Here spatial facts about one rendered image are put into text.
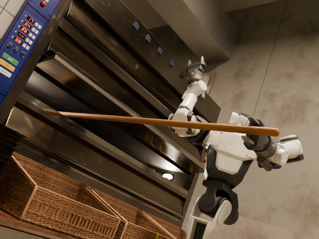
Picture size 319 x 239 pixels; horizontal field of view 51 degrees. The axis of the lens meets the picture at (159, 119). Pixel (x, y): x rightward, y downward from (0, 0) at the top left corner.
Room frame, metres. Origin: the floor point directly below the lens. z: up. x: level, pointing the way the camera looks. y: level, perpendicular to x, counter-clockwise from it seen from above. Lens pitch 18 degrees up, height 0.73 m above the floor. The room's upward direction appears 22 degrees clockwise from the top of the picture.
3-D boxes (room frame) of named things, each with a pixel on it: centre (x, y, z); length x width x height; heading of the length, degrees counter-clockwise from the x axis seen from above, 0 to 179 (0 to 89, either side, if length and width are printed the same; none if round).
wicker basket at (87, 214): (1.85, 0.35, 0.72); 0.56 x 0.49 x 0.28; 134
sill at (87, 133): (2.46, 0.16, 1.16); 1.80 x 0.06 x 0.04; 135
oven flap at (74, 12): (2.45, 0.14, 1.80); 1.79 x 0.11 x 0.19; 135
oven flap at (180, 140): (2.45, 0.14, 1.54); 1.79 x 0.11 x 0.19; 135
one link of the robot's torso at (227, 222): (1.85, -0.49, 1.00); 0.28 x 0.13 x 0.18; 136
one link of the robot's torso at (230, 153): (1.84, -0.45, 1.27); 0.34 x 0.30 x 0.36; 81
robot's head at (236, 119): (1.78, -0.43, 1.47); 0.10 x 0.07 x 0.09; 81
